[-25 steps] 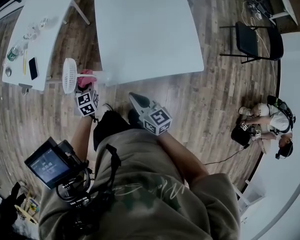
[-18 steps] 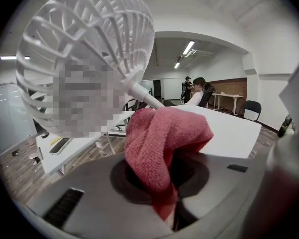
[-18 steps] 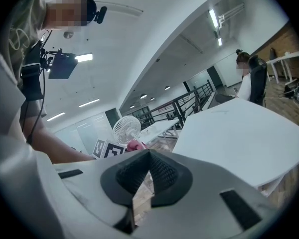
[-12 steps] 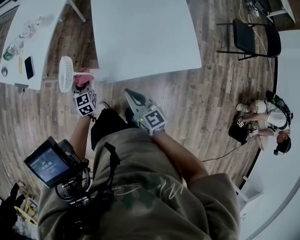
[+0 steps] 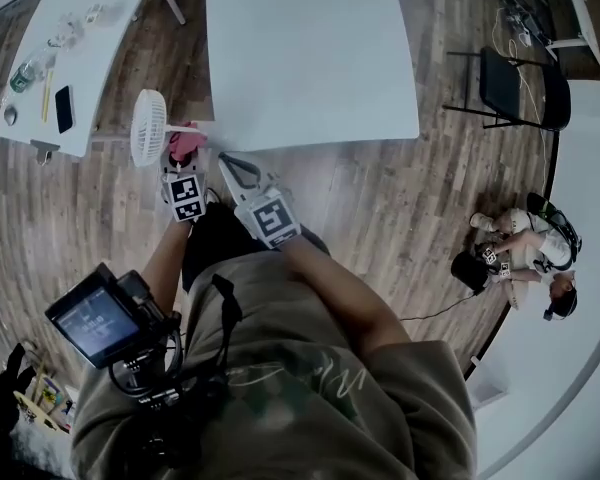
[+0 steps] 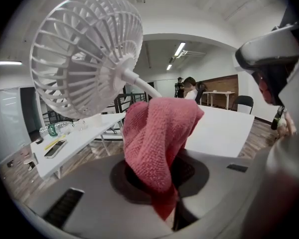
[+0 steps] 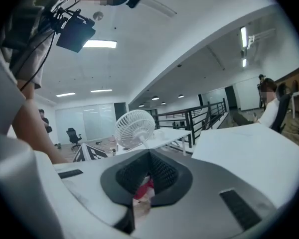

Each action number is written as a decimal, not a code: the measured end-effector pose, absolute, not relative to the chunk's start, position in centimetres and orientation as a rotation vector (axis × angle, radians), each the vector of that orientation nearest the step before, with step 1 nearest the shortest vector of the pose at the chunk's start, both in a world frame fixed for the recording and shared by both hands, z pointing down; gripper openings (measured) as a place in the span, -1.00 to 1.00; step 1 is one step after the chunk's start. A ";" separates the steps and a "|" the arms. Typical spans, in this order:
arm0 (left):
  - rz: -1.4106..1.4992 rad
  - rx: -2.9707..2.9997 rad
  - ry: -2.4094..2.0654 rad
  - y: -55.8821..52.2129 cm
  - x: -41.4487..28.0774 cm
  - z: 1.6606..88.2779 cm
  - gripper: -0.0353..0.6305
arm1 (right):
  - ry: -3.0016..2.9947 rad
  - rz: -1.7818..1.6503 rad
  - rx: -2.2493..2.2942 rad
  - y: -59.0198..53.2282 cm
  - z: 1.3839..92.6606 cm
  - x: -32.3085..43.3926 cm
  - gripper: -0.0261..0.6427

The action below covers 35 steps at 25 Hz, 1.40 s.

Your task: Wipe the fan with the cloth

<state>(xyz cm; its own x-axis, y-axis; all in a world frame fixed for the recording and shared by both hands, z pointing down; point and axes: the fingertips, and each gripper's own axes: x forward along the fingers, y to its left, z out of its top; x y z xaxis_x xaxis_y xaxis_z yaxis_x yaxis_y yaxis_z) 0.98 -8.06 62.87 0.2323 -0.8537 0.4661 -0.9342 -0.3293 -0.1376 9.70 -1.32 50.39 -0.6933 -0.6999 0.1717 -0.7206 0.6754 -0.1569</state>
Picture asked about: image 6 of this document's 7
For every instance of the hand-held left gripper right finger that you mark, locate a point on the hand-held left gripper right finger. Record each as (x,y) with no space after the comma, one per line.
(219,183)

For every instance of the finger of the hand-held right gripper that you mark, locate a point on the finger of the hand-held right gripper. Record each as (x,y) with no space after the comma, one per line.
(269,46)
(271,83)

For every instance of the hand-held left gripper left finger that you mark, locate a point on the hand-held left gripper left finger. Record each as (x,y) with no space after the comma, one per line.
(97,208)

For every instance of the pink cloth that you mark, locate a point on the pink cloth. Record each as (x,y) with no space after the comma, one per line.
(159,143)

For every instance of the small white desk fan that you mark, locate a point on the small white desk fan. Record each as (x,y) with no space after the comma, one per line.
(84,56)

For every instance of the white standing desk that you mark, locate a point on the white standing desk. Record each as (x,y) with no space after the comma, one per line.
(219,93)

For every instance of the black folding chair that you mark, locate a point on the black folding chair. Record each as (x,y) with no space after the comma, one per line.
(244,104)

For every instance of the white table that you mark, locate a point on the white table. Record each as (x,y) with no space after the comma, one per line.
(79,141)
(221,133)

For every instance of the black office chair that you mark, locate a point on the black office chair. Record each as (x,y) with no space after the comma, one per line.
(200,91)

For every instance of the black smartphone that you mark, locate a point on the black smartphone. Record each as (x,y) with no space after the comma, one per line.
(55,149)

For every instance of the yellow pencil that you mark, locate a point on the yellow pencil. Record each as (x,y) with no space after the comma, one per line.
(52,144)

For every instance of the grey table clamp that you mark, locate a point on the grey table clamp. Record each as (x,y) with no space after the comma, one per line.
(31,162)

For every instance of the clear plastic cup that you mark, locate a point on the clear plastic cup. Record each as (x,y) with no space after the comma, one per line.
(80,125)

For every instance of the grey computer mouse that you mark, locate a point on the grey computer mouse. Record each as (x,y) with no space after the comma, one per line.
(39,141)

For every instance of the ceiling tube light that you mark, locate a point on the ceiling tube light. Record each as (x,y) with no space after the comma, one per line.
(169,67)
(180,49)

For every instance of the black metal railing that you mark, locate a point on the black metal railing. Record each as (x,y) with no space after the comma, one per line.
(129,101)

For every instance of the frosted glass partition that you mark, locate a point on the frosted glass partition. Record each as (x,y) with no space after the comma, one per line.
(7,123)

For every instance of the long ceiling light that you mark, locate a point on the long ceiling light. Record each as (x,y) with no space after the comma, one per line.
(7,63)

